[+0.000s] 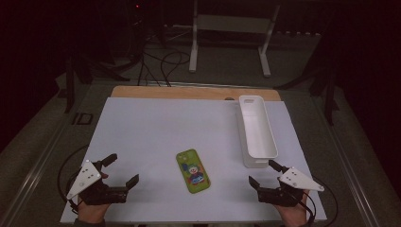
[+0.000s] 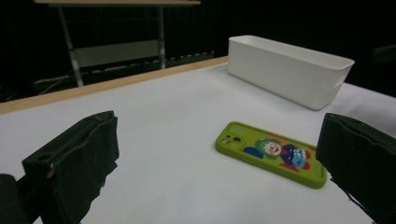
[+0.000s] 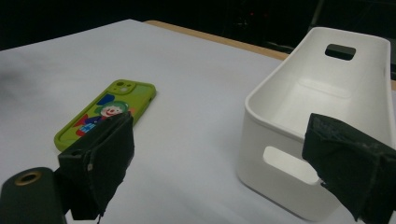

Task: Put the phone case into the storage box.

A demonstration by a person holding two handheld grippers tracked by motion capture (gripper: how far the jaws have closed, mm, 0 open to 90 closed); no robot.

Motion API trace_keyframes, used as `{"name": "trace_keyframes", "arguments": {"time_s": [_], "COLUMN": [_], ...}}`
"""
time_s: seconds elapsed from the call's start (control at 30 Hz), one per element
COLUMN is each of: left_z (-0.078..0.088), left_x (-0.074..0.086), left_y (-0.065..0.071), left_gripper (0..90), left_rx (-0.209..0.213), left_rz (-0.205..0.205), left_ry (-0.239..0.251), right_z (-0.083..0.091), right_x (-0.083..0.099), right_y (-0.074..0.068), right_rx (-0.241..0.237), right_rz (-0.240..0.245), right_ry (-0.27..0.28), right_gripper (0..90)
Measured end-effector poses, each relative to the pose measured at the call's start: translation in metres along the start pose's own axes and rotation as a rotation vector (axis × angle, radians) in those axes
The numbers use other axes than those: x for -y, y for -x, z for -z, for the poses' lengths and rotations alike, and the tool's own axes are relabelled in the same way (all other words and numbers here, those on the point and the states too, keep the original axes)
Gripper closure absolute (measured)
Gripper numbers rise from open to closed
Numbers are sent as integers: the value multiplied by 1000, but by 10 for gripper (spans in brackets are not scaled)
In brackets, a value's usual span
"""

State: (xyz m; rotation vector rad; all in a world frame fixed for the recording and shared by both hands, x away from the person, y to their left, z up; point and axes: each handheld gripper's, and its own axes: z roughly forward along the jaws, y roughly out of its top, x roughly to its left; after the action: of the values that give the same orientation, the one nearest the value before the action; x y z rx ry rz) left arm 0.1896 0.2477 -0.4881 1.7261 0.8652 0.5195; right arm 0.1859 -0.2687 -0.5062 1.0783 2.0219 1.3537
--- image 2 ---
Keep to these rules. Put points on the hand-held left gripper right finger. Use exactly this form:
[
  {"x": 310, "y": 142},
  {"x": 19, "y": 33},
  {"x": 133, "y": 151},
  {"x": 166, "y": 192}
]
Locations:
[{"x": 361, "y": 155}]

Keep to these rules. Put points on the green cartoon phone case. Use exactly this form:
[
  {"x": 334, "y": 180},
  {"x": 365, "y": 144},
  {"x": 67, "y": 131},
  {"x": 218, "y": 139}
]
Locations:
[{"x": 236, "y": 147}]

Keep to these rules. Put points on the white metal stand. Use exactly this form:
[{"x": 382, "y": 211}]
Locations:
[{"x": 118, "y": 53}]

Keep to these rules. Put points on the white plastic storage box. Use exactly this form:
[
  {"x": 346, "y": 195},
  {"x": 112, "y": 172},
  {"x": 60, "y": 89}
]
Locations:
[{"x": 280, "y": 74}]

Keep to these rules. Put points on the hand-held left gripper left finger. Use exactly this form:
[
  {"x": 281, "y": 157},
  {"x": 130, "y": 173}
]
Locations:
[{"x": 71, "y": 155}]

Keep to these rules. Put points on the white table sheet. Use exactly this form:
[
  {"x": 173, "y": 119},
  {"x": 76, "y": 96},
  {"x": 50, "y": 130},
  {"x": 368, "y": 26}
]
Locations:
[{"x": 174, "y": 124}]

